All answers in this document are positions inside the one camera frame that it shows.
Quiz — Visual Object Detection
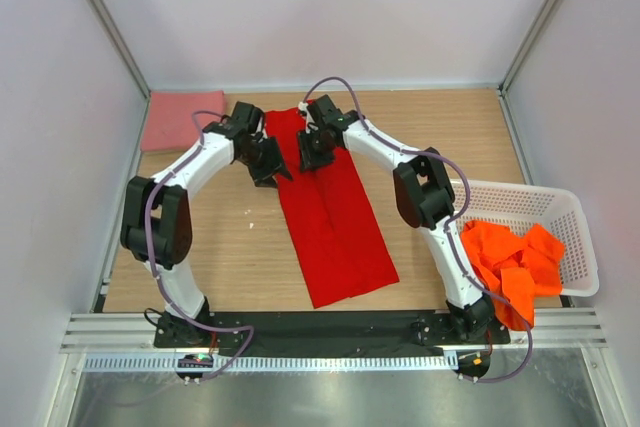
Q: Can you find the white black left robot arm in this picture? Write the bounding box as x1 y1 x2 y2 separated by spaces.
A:
120 102 292 347

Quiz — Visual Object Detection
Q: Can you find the aluminium frame rail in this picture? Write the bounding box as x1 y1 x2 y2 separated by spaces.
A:
61 308 606 358

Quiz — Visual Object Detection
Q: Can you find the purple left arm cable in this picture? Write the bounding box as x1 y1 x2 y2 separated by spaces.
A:
143 109 255 388

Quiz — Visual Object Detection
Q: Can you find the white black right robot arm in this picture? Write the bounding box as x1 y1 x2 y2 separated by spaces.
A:
297 95 495 343

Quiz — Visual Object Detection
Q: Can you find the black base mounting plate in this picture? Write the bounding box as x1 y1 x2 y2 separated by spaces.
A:
145 310 510 358

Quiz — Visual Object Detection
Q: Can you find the orange crumpled t shirt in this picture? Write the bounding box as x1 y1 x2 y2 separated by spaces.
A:
460 220 565 331

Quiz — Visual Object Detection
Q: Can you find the white perforated plastic basket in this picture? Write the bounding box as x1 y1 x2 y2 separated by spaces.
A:
452 180 599 297

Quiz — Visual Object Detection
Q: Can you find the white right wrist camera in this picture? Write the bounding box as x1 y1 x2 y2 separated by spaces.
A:
297 102 309 115

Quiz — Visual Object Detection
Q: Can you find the red t shirt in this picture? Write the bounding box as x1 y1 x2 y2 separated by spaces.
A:
266 108 399 308

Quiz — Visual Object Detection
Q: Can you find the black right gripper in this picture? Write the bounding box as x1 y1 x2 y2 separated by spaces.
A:
296 128 336 175

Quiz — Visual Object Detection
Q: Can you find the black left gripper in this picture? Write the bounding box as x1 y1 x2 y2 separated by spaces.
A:
237 136 292 189

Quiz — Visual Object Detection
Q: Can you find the white slotted cable duct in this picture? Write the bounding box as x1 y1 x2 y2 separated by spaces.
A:
83 351 458 374

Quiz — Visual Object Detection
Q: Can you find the pink folded t shirt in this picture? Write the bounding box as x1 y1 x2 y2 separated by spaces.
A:
140 90 225 153

